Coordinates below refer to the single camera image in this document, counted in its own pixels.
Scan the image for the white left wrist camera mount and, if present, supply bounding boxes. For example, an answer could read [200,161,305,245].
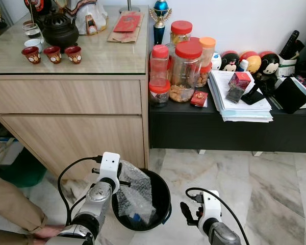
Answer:
[98,152,121,194]

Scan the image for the black red round doll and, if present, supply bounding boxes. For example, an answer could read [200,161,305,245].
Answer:
[220,50,240,72]

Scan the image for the small flat red box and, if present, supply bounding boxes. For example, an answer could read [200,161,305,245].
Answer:
[190,90,209,107]

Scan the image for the short dark jar red lid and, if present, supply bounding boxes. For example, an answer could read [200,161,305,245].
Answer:
[148,81,171,108]

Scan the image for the black low console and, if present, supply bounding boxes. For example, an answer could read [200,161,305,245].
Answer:
[149,71,306,153]

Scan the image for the orange lid plastic jar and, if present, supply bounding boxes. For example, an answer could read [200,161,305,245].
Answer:
[198,37,217,67]

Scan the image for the tall slim jar red lid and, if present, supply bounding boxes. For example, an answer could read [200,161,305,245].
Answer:
[150,45,170,87]

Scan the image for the brown paper envelope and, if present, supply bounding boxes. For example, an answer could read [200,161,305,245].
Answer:
[107,11,145,43]

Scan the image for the yellow faced round doll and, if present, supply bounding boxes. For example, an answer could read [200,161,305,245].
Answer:
[239,51,262,74]

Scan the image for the black square box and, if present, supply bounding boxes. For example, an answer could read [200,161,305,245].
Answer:
[273,78,306,114]

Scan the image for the black round rubbish bin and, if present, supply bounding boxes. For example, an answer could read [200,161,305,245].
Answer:
[111,168,172,232]

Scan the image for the light wooden cabinet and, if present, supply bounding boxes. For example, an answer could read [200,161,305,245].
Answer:
[0,5,149,180]

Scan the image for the red paper packet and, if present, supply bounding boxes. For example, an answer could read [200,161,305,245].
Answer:
[113,13,142,33]

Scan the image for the person's leg beige trousers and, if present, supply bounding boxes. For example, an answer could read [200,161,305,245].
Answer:
[0,171,47,245]

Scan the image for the green plastic basin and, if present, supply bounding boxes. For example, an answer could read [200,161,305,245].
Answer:
[0,162,47,188]

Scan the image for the white remote holder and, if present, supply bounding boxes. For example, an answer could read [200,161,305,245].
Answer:
[278,55,298,77]

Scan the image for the small white cup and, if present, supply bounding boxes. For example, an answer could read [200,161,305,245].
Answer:
[24,38,44,50]

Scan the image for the blue gold trophy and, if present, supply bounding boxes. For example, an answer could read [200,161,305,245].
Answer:
[149,0,172,45]

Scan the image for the small nut jar red lid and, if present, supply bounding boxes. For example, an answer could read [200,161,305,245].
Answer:
[196,62,213,87]

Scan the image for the black remote control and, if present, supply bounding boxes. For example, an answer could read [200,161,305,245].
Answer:
[279,30,300,59]

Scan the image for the yellow snack jar red lid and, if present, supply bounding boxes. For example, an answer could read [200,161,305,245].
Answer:
[170,20,193,45]

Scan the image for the black mouse plush doll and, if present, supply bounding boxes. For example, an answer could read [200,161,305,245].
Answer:
[259,51,280,77]

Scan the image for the person's bare hand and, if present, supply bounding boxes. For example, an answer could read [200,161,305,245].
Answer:
[33,225,67,240]

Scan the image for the flat black wallet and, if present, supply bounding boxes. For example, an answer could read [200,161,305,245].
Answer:
[241,88,266,106]

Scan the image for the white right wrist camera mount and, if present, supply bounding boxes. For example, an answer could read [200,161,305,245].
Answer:
[196,190,222,230]

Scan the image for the small red patterned cup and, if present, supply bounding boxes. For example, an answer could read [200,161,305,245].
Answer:
[64,46,83,64]
[43,46,62,64]
[21,46,41,65]

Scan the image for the clear bubble wrap sheet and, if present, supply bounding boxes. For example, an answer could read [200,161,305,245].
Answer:
[115,161,158,225]

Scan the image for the red patterned gift box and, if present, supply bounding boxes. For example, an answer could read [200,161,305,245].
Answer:
[228,71,252,91]

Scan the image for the large nut jar red lid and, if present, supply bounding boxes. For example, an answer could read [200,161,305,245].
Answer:
[169,40,203,103]

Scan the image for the black round teapot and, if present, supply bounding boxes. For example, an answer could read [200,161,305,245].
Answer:
[41,13,81,50]

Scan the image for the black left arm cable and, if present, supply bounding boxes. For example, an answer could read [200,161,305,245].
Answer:
[57,156,103,225]

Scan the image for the white paper stack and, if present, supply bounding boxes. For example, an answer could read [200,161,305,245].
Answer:
[208,70,274,123]

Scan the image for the clear drinking glass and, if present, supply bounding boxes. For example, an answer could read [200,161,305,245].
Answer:
[22,20,41,39]

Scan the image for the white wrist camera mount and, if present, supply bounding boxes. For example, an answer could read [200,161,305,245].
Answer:
[98,152,121,194]
[196,190,222,230]

